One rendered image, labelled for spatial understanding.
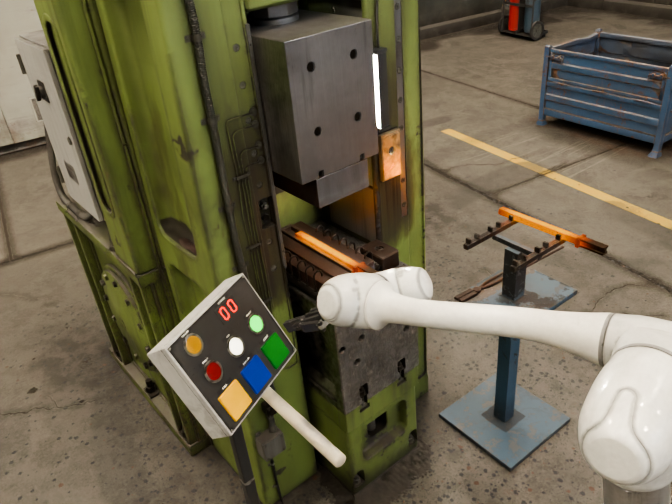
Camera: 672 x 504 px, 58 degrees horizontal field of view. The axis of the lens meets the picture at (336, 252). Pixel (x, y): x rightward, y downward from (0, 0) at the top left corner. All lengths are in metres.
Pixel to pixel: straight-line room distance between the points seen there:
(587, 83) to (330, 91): 4.14
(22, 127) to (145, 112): 5.07
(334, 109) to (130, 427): 1.93
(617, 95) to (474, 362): 3.07
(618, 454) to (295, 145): 1.13
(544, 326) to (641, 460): 0.33
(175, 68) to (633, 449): 1.29
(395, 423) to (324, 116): 1.38
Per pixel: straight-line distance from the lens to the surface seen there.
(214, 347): 1.59
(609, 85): 5.60
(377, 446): 2.57
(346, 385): 2.17
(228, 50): 1.71
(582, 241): 2.30
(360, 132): 1.85
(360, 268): 1.99
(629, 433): 0.98
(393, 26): 2.07
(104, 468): 3.01
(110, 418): 3.22
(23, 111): 7.03
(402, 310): 1.19
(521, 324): 1.21
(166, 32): 1.63
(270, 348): 1.70
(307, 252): 2.15
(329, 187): 1.82
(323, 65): 1.72
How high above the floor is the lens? 2.10
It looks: 31 degrees down
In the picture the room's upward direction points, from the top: 6 degrees counter-clockwise
